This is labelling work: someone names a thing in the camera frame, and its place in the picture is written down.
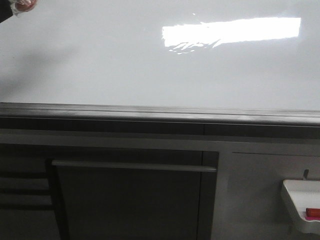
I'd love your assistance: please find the red marker in tray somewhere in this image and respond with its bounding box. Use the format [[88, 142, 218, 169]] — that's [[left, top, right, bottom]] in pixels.
[[305, 208, 320, 218]]

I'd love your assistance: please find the dark cabinet door panel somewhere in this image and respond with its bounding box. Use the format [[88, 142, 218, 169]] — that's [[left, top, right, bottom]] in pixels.
[[52, 160, 217, 240]]

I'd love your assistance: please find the black whiteboard marker with tape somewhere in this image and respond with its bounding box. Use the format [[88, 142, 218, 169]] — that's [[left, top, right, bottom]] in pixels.
[[9, 0, 37, 16]]

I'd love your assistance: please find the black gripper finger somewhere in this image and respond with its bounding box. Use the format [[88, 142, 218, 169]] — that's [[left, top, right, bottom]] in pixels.
[[0, 0, 13, 23]]

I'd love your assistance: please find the dark whiteboard frame rail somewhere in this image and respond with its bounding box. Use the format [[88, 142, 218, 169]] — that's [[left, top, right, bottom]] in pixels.
[[0, 102, 320, 140]]

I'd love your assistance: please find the white glossy whiteboard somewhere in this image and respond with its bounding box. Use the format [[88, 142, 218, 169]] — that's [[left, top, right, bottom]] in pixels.
[[0, 0, 320, 110]]

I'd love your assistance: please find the white wall-mounted tray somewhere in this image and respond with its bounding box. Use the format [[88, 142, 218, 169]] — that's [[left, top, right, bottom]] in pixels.
[[280, 179, 320, 235]]

